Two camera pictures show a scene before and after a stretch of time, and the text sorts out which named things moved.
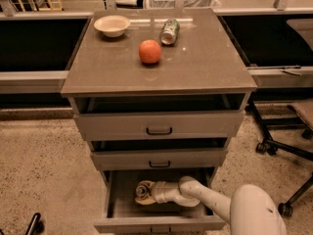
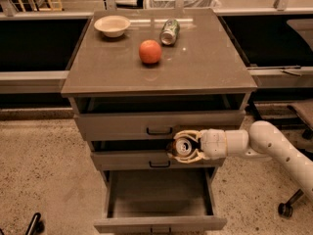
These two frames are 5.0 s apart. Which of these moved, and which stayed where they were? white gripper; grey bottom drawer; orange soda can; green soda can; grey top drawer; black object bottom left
Moved: orange soda can; white gripper
Stayed: grey bottom drawer; green soda can; black object bottom left; grey top drawer
